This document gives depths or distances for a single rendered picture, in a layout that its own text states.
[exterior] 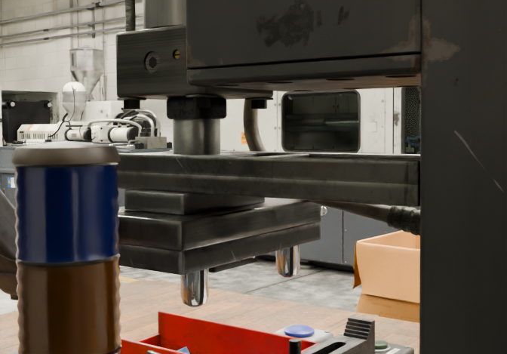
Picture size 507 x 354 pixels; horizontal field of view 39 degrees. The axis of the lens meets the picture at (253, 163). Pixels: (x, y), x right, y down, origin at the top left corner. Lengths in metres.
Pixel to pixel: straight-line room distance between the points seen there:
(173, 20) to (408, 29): 0.20
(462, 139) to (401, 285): 2.54
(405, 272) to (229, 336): 2.04
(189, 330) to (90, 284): 0.68
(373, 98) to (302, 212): 5.05
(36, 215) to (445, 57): 0.22
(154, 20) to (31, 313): 0.31
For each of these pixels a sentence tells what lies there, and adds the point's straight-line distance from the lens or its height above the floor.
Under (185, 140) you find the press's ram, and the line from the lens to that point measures 0.54.
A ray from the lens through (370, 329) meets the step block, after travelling 0.81.
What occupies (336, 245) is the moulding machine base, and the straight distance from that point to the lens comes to 5.85.
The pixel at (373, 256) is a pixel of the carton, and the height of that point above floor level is 0.67.
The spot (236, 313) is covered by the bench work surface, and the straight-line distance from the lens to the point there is 1.18.
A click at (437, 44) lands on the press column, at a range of 0.39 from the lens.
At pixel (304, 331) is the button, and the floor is 0.94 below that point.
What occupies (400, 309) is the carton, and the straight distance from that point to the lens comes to 2.95.
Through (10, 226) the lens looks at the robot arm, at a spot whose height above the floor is 1.09.
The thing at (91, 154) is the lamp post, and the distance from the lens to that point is 0.26.
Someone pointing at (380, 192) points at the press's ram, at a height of 1.16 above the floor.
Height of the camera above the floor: 1.20
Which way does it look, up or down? 3 degrees down
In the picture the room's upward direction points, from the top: straight up
